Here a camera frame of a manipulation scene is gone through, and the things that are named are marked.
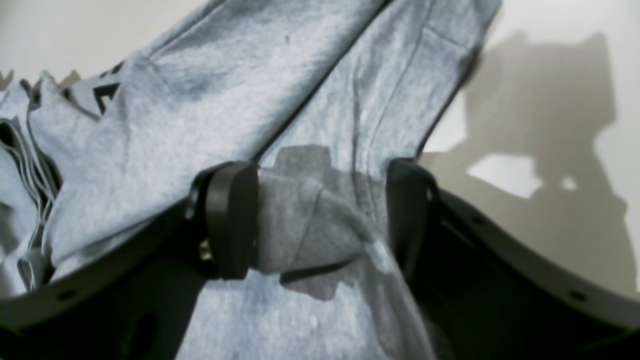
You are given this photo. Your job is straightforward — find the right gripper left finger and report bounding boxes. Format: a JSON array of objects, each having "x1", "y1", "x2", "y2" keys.
[{"x1": 1, "y1": 161, "x2": 259, "y2": 360}]

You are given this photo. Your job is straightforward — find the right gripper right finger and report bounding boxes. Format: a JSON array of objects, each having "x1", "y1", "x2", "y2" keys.
[{"x1": 386, "y1": 158, "x2": 639, "y2": 360}]

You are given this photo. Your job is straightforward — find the grey T-shirt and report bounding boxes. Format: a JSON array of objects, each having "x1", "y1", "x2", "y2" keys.
[{"x1": 1, "y1": 0, "x2": 501, "y2": 360}]

